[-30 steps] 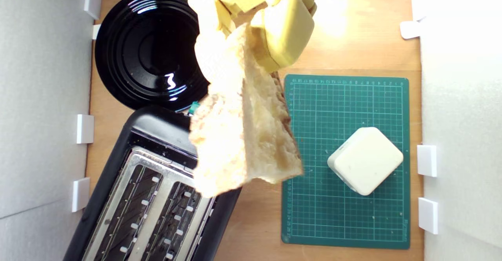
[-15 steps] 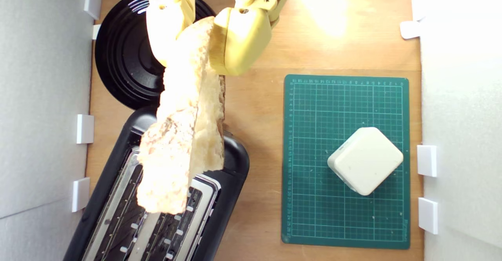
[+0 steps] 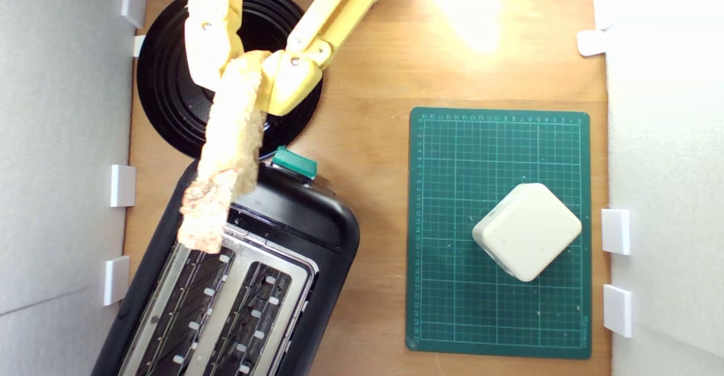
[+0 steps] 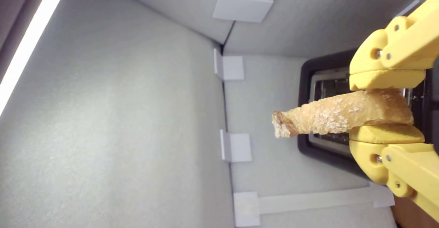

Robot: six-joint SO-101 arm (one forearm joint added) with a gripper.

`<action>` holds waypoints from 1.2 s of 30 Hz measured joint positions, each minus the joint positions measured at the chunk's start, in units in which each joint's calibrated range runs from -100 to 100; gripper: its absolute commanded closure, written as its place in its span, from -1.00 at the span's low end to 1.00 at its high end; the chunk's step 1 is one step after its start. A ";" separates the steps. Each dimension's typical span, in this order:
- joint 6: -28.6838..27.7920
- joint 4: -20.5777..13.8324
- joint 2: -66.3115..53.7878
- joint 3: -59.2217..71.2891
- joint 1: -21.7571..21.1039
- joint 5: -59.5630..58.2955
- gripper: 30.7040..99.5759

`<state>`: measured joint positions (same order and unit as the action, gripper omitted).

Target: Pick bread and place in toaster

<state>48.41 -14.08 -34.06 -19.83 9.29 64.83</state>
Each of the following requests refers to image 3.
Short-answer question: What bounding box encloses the brown bread slice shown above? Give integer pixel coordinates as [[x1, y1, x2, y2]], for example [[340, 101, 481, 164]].
[[177, 50, 271, 254]]

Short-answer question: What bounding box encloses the green toaster lever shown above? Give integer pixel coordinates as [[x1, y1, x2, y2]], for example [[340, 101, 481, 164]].
[[271, 146, 318, 181]]

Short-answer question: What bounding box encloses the black two-slot toaster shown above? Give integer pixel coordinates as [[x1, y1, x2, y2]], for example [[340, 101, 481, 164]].
[[90, 151, 361, 376]]

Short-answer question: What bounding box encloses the black round plate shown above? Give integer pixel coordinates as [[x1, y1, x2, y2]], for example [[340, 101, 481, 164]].
[[137, 0, 324, 160]]

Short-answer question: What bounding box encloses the green cutting mat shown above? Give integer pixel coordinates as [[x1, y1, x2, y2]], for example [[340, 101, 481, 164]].
[[406, 107, 592, 360]]

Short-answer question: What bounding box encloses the white square block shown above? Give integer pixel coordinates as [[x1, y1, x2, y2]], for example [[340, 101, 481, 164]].
[[472, 182, 583, 283]]

